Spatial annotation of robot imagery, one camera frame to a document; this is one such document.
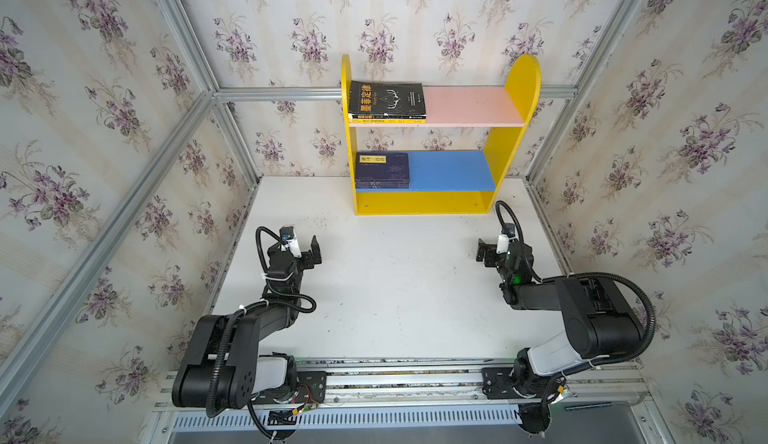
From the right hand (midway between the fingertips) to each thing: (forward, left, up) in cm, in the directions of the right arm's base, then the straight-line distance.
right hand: (494, 242), depth 93 cm
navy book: (+18, +35, +11) cm, 41 cm away
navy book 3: (+18, +35, +8) cm, 40 cm away
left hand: (-1, +61, +7) cm, 61 cm away
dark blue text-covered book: (+24, +35, +11) cm, 44 cm away
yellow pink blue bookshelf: (+18, +12, +10) cm, 23 cm away
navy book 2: (+17, +35, +11) cm, 41 cm away
